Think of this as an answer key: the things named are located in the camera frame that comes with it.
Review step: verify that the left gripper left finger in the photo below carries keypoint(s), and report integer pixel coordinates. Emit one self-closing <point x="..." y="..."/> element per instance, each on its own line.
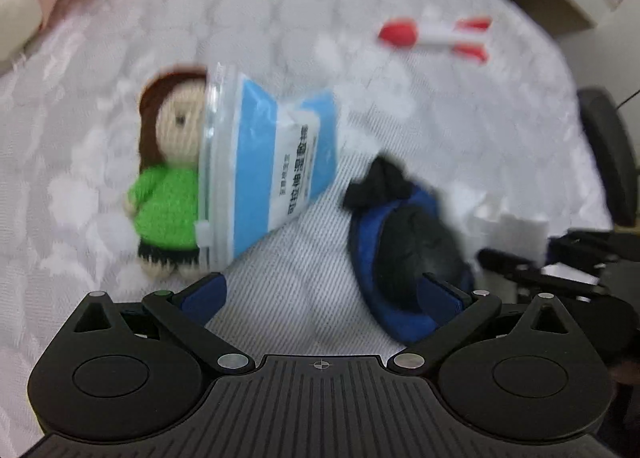
<point x="118" y="372"/>

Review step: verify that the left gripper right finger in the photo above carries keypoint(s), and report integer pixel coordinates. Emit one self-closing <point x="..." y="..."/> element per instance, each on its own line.
<point x="530" y="378"/>

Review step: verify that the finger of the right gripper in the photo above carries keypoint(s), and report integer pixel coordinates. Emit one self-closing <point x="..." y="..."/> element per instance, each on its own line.
<point x="592" y="248"/>
<point x="525" y="274"/>

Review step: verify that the white paper towel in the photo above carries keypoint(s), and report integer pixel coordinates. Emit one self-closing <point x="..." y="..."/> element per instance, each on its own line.
<point x="491" y="224"/>

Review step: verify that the blue black knee pad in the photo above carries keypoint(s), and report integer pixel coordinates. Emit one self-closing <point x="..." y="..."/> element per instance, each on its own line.
<point x="408" y="265"/>

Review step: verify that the crochet doll green sweater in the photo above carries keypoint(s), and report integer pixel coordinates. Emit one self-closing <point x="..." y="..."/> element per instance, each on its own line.
<point x="163" y="201"/>

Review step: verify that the blue wet wipes pack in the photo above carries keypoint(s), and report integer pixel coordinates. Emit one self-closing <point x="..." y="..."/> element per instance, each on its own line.
<point x="262" y="163"/>

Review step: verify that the black office chair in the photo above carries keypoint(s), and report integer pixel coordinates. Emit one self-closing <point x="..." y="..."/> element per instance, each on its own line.
<point x="614" y="154"/>

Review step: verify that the red white toy rocket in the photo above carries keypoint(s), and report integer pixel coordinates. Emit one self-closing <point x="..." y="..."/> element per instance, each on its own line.
<point x="465" y="37"/>

